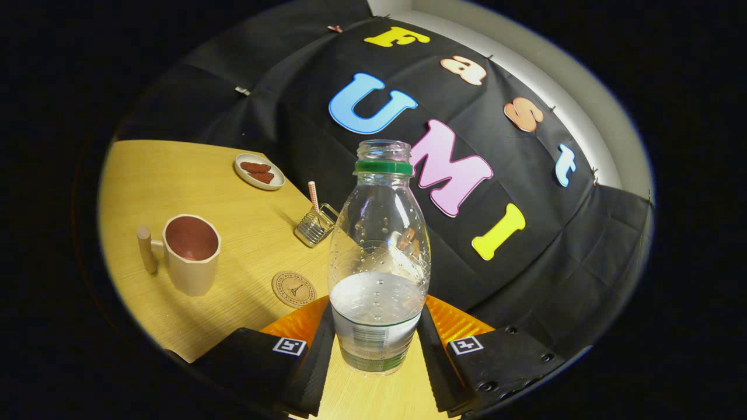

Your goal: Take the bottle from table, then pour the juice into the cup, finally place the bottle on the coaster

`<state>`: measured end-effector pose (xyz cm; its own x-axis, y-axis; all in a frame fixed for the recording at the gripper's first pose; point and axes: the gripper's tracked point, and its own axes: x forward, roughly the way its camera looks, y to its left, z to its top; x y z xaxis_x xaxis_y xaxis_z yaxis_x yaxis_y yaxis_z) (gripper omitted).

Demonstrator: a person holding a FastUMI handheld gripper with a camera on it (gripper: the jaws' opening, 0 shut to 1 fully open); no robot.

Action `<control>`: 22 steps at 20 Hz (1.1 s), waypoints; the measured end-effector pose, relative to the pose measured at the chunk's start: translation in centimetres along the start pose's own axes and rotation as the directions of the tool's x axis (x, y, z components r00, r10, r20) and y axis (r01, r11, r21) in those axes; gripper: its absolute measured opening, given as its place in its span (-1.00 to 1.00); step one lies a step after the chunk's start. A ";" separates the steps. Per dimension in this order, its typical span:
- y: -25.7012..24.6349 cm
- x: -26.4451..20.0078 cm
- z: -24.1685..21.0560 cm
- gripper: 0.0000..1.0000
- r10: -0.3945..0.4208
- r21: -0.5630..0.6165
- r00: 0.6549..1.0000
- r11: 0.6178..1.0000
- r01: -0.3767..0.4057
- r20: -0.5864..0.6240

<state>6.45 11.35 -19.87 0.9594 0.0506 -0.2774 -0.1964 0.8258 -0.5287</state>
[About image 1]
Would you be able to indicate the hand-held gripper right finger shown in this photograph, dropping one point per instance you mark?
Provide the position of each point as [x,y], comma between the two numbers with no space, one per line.
[435,361]

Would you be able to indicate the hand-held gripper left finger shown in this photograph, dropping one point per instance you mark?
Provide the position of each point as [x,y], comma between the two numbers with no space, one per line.
[318,367]

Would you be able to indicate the round cork coaster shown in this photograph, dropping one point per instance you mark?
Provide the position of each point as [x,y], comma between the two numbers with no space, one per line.
[293,290]

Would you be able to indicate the black backdrop cloth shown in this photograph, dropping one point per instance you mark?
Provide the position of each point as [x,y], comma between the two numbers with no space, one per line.
[525,280]

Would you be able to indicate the red sausage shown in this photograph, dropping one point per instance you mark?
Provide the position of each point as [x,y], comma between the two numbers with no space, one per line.
[255,167]
[262,177]

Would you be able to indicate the small white plate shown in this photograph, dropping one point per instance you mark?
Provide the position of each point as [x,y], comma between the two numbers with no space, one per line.
[245,175]

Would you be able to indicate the wooden table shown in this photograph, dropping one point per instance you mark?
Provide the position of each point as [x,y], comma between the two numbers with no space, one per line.
[192,175]

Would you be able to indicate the silver clip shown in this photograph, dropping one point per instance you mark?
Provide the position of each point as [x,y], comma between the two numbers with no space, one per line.
[242,90]

